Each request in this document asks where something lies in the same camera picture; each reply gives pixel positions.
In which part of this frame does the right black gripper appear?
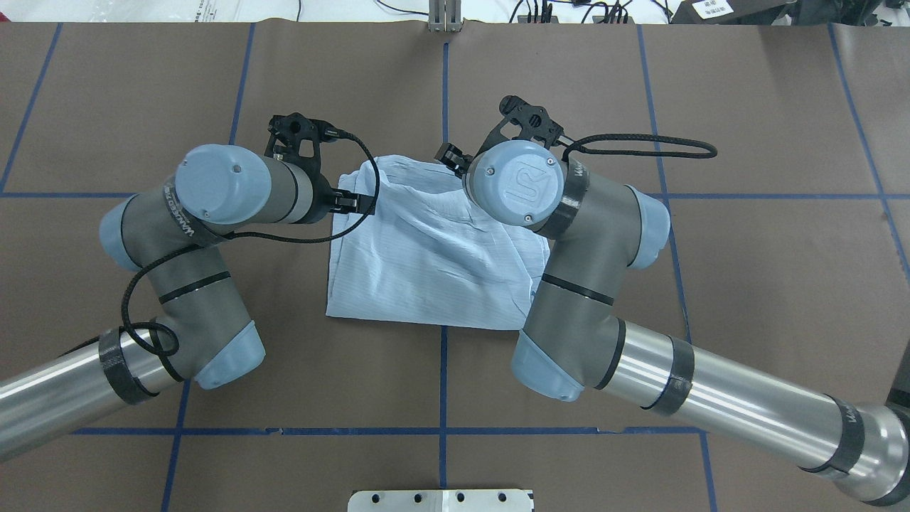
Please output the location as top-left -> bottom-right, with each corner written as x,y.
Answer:
435,143 -> 473,178

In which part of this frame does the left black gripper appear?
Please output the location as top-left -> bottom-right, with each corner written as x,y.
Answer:
306,174 -> 376,223

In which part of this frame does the light blue long-sleeve shirt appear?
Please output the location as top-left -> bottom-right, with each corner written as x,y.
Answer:
326,155 -> 550,331

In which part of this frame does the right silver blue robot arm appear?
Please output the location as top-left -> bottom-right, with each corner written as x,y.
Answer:
439,197 -> 908,511

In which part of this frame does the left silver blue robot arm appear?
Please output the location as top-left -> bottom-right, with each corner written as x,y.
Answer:
2,144 -> 380,462

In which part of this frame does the upper orange black adapter box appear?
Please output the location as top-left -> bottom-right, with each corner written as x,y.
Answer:
508,1 -> 555,25

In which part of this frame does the orange black adapter box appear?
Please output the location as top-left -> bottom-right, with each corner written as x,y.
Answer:
508,1 -> 555,25
579,1 -> 634,25

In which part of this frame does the lower orange black adapter box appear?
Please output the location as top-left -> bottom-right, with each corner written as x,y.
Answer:
579,1 -> 634,25

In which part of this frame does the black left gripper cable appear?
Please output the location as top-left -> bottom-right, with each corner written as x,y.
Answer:
121,129 -> 379,358

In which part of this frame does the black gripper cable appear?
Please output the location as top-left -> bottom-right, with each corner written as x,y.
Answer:
562,134 -> 719,161
121,129 -> 379,358

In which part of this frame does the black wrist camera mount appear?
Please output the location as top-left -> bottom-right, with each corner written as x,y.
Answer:
478,95 -> 567,154
264,112 -> 343,172

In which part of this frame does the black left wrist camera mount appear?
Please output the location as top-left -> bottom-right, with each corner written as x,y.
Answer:
264,112 -> 343,172

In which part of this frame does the aluminium frame post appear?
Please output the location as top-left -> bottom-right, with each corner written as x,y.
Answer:
428,0 -> 464,33

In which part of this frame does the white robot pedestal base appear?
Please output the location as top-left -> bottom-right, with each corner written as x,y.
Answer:
347,489 -> 536,511

